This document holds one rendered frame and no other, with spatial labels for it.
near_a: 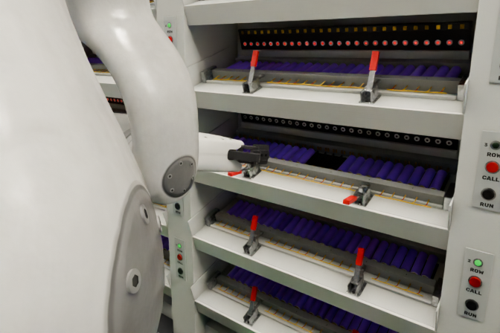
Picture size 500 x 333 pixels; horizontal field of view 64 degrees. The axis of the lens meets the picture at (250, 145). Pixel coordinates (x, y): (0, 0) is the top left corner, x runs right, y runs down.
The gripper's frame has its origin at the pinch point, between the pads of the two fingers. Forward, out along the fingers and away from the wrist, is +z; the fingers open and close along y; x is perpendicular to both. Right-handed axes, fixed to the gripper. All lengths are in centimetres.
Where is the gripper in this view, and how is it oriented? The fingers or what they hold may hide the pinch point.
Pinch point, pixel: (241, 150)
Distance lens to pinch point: 67.6
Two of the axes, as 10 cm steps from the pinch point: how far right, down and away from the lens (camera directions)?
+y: 8.0, 1.4, -5.9
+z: 5.9, 0.2, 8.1
